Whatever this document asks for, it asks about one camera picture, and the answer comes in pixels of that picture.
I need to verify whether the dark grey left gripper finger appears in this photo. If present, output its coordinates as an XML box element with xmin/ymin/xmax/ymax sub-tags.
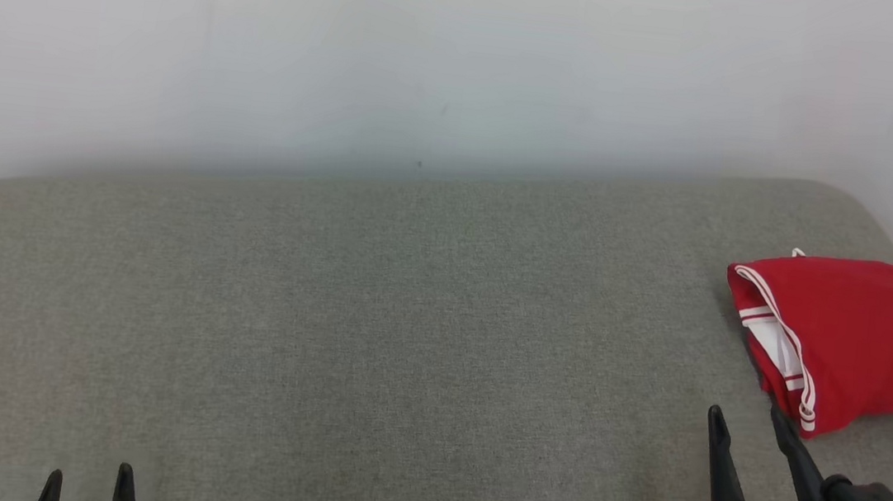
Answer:
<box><xmin>37</xmin><ymin>468</ymin><xmax>65</xmax><ymax>501</ymax></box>
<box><xmin>111</xmin><ymin>461</ymin><xmax>143</xmax><ymax>501</ymax></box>

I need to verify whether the red basketball jersey number 23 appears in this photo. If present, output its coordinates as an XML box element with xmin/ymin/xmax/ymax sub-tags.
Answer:
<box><xmin>710</xmin><ymin>240</ymin><xmax>893</xmax><ymax>448</ymax></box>

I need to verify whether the grey fabric sofa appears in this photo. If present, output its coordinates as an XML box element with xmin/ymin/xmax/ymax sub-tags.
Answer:
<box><xmin>0</xmin><ymin>95</ymin><xmax>893</xmax><ymax>501</ymax></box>

